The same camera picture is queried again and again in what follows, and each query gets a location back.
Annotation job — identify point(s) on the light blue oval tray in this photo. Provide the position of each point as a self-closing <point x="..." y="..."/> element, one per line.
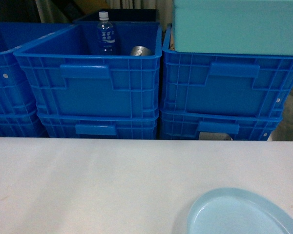
<point x="236" y="211"/>

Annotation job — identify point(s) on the blue crate lower middle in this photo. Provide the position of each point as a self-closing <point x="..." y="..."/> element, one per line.
<point x="64" y="126"/>

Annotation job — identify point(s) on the blue crate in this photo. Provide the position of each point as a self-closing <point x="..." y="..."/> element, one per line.
<point x="16" y="97"/>
<point x="188" y="126"/>
<point x="22" y="125"/>
<point x="64" y="126"/>
<point x="227" y="85"/>
<point x="69" y="76"/>

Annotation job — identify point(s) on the blue crate lower right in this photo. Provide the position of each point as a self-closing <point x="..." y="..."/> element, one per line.
<point x="188" y="126"/>

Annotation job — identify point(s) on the silver metal can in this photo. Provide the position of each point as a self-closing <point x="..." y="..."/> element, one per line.
<point x="141" y="51"/>

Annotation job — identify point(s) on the blue water bottle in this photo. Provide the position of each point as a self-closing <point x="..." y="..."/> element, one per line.
<point x="106" y="35"/>

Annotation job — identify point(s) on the blue crate upper middle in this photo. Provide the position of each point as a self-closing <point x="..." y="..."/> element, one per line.
<point x="69" y="76"/>

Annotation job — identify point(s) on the dark blue rear bin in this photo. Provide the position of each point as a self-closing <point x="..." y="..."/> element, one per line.
<point x="122" y="15"/>

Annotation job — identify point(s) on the blue crate upper right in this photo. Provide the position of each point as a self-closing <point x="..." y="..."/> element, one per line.
<point x="227" y="85"/>

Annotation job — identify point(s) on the blue crate upper left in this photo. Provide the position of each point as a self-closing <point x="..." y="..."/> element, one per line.
<point x="16" y="97"/>

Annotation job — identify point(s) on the blue crate lower left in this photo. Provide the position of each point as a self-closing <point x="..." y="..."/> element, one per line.
<point x="22" y="125"/>

